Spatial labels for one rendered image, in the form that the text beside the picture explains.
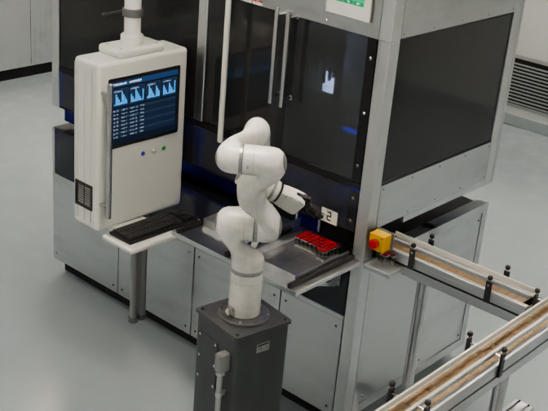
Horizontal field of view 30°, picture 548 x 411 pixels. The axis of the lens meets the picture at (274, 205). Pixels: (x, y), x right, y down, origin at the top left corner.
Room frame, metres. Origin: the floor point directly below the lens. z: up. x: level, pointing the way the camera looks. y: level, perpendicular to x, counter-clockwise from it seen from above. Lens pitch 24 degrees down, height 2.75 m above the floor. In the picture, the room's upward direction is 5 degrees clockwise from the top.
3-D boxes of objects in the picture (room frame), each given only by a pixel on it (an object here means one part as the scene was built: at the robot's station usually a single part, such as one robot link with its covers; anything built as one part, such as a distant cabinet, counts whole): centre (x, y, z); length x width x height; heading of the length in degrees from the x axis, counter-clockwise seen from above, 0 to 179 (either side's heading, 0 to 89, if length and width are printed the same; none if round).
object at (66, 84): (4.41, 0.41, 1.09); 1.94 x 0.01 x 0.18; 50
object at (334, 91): (3.93, -0.18, 1.51); 0.43 x 0.01 x 0.59; 50
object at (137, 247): (4.09, 0.54, 0.79); 0.45 x 0.28 x 0.03; 140
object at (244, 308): (3.28, 0.08, 0.95); 0.19 x 0.19 x 0.18
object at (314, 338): (4.79, 0.09, 0.44); 2.06 x 1.00 x 0.88; 50
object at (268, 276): (3.85, 0.00, 0.87); 0.70 x 0.48 x 0.02; 50
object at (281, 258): (3.73, -0.12, 0.90); 0.34 x 0.26 x 0.04; 140
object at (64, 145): (4.42, 0.42, 0.73); 1.98 x 0.01 x 0.25; 50
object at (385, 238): (3.73, -0.44, 1.00); 0.08 x 0.07 x 0.07; 140
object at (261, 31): (4.22, 0.17, 1.51); 0.47 x 0.01 x 0.59; 50
